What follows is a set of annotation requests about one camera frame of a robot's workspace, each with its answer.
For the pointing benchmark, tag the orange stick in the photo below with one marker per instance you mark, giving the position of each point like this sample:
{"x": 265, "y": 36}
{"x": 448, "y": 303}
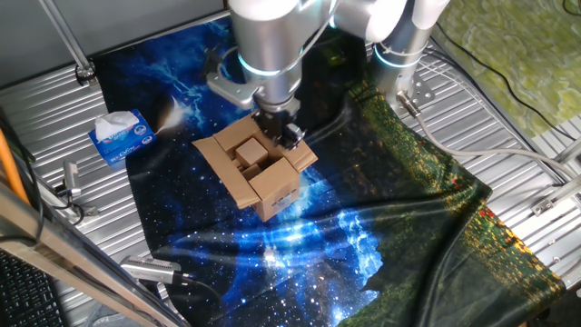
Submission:
{"x": 9, "y": 163}

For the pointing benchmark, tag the white tissue sheet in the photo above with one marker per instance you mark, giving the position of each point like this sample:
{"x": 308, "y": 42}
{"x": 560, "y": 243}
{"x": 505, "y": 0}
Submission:
{"x": 113, "y": 122}

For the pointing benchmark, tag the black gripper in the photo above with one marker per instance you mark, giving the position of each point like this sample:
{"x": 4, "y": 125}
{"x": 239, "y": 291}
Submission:
{"x": 274, "y": 123}

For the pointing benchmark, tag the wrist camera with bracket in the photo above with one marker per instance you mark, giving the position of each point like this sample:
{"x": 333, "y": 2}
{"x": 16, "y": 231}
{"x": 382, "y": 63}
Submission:
{"x": 227, "y": 91}

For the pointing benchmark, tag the aluminium frame bar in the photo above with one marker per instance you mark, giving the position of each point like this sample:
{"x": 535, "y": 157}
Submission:
{"x": 68, "y": 259}

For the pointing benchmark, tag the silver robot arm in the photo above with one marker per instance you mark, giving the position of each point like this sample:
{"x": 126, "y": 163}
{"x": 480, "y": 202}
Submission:
{"x": 272, "y": 41}

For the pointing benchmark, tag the black keyboard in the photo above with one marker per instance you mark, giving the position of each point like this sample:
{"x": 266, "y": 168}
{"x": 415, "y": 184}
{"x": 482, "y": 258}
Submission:
{"x": 27, "y": 300}

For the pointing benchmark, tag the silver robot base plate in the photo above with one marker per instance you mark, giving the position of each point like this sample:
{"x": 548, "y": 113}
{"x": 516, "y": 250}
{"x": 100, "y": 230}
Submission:
{"x": 422, "y": 93}

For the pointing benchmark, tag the silver depth camera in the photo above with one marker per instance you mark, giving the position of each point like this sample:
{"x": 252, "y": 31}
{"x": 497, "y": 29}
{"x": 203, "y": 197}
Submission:
{"x": 145, "y": 269}

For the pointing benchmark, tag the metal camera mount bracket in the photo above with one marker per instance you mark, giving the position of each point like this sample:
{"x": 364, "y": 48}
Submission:
{"x": 91, "y": 211}

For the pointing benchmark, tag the grey towel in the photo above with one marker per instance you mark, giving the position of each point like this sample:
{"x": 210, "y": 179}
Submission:
{"x": 109, "y": 318}

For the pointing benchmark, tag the cardboard box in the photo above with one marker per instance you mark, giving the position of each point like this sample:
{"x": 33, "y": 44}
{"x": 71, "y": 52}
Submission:
{"x": 272, "y": 181}

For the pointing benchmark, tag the blue tissue box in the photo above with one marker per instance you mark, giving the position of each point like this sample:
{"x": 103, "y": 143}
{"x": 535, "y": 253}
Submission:
{"x": 131, "y": 141}

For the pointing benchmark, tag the metal stand pole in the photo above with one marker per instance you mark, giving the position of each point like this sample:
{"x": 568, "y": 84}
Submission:
{"x": 63, "y": 32}

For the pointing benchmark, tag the galaxy and forest print cloth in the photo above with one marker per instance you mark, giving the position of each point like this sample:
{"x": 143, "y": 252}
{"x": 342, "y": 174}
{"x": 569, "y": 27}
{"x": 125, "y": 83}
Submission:
{"x": 318, "y": 254}

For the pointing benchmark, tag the narrow cardboard block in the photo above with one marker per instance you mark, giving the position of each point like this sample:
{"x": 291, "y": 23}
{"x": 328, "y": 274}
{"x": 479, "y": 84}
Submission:
{"x": 232, "y": 164}

